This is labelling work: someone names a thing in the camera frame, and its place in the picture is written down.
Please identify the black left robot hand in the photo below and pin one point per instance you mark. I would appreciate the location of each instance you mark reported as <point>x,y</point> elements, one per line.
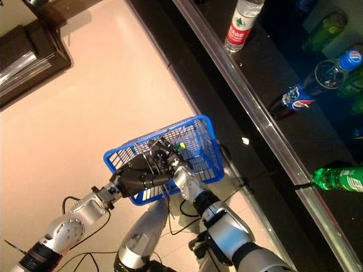
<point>136,178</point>

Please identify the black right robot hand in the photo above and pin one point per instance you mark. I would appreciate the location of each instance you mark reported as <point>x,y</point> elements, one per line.
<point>161,154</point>

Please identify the green Sprite soda bottle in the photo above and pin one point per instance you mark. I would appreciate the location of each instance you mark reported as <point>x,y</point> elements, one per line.
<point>182,146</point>
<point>340,178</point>

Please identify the blue plastic shopping basket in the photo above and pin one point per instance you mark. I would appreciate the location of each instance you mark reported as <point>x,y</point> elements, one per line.
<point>107,158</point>

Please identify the water bottle red label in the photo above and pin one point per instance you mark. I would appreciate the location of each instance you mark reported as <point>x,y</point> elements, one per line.
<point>241,25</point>

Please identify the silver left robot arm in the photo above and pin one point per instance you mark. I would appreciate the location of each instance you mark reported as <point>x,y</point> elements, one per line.
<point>71,218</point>

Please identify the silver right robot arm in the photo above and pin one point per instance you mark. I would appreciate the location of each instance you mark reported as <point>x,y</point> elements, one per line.
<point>227,226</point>

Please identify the small white paper scrap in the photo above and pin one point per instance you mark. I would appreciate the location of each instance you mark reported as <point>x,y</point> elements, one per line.
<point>245,140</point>

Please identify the black retail shelf unit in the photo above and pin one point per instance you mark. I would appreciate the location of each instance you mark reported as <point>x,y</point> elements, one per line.
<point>269,71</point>

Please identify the Pepsi cola bottle blue label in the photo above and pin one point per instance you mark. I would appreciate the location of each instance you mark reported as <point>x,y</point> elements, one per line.
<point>297,97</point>

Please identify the dark brown display cabinet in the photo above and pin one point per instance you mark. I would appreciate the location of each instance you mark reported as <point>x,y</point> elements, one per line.
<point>42,56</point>

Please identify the clear plastic shelf price rail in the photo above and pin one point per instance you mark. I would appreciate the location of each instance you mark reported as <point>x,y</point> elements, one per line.
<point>327,226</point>
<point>239,86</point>

